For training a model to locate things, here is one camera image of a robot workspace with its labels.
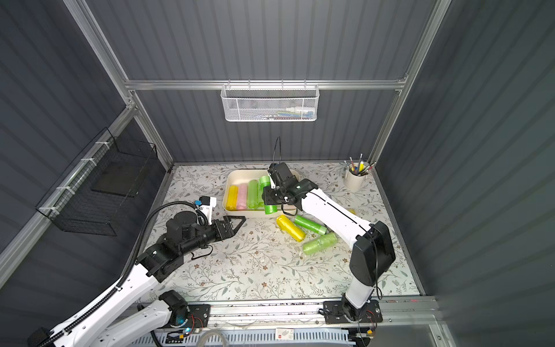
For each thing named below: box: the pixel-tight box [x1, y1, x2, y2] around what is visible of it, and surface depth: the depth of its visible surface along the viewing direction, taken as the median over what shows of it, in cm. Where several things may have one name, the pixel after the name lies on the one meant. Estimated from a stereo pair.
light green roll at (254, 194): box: [247, 179, 260, 210], surface depth 104 cm
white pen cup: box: [343, 166, 368, 191], surface depth 108 cm
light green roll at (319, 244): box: [302, 232, 338, 256], surface depth 88 cm
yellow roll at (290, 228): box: [276, 214, 307, 243], surface depth 95 cm
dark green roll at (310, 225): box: [294, 214, 328, 235], surface depth 96 cm
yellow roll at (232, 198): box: [225, 185, 239, 212], surface depth 104 cm
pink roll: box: [237, 182, 248, 211], surface depth 104 cm
